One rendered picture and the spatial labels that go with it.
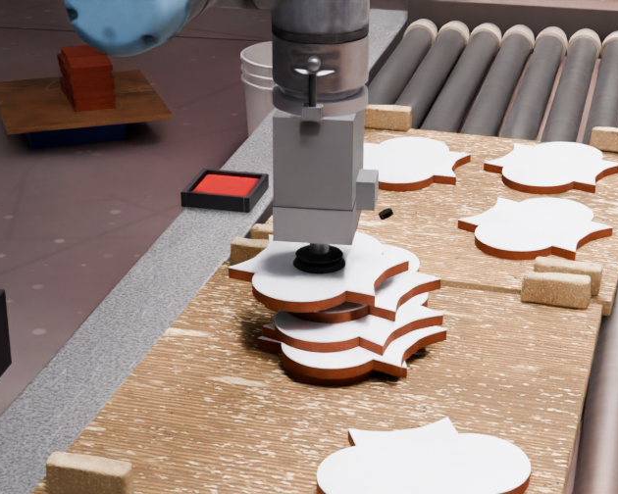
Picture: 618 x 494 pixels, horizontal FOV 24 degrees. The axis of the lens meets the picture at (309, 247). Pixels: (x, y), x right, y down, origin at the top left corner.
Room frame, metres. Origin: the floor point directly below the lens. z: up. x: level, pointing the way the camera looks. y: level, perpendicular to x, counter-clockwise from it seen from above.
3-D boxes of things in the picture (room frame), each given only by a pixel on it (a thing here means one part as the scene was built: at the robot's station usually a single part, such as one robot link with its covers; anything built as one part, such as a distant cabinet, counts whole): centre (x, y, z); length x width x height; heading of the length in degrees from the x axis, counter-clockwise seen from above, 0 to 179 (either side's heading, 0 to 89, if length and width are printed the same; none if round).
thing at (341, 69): (1.07, -0.01, 1.17); 0.08 x 0.08 x 0.05
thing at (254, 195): (1.44, 0.09, 0.92); 0.08 x 0.08 x 0.02; 76
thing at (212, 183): (1.44, 0.09, 0.92); 0.06 x 0.06 x 0.01; 76
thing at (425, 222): (1.38, -0.16, 0.93); 0.41 x 0.35 x 0.02; 163
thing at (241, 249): (1.20, 0.04, 0.95); 0.06 x 0.02 x 0.03; 74
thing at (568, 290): (1.13, -0.22, 0.95); 0.06 x 0.02 x 0.03; 74
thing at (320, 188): (1.07, -0.02, 1.09); 0.10 x 0.09 x 0.16; 82
